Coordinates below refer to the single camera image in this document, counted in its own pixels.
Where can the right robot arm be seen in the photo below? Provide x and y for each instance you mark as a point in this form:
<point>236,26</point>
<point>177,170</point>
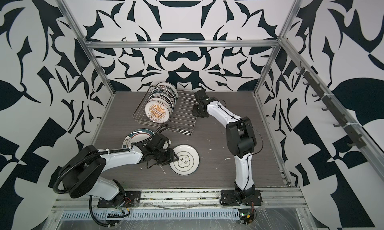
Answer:
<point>240,138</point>

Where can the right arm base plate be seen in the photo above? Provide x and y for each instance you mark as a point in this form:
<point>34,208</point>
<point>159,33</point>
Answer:
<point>250,197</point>

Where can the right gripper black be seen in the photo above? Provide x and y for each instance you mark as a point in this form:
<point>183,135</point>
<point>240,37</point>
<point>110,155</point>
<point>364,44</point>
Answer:
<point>195,113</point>

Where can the white plate orange sunburst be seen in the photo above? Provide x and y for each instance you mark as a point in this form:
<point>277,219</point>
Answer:
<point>158,111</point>

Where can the white plate red green band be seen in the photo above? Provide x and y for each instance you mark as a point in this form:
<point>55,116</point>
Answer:
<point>135,137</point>

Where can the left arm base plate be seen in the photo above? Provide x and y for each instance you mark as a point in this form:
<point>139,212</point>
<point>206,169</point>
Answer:
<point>126,200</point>

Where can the wall hook rail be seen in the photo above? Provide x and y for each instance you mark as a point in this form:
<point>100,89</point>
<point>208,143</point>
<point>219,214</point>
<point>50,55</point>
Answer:
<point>333,105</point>

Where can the wire dish rack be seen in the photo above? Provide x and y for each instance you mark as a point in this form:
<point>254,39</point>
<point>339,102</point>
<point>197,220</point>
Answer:
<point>181,121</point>

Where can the aluminium frame crossbar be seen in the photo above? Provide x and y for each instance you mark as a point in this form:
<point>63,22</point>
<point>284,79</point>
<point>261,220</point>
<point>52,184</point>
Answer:
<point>180,44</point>

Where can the white cable duct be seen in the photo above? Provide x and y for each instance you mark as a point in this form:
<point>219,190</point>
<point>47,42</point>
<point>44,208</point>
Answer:
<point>188,214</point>

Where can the white plate green cloud motif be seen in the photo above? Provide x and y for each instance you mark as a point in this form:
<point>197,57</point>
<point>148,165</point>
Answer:
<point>188,160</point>

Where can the white plate back row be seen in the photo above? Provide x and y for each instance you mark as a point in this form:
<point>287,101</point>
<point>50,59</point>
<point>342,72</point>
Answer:
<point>163,97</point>

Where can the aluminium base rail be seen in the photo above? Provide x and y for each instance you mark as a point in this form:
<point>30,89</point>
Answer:
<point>191,199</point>

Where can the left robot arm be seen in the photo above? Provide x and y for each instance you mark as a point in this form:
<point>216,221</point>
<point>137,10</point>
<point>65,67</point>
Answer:
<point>81,176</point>

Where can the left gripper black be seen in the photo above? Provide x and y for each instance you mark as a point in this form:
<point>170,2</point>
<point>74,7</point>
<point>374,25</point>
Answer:
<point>171,157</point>

